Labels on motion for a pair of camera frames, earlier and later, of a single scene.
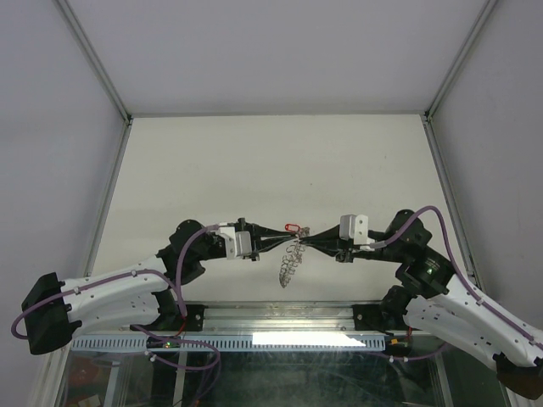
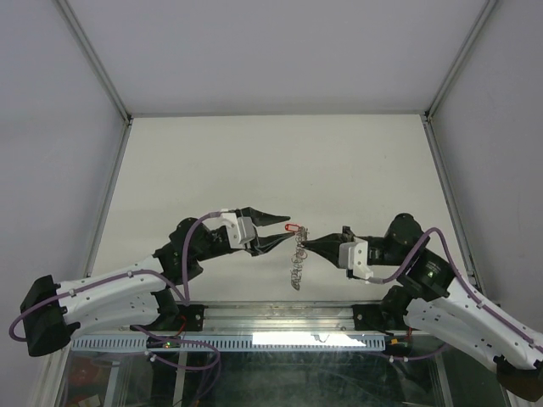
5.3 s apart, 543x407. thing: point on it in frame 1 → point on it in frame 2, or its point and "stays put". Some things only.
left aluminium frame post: (71, 19) stays put
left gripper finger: (260, 231) → (260, 218)
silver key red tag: (301, 231) stays put
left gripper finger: (266, 244) stays put
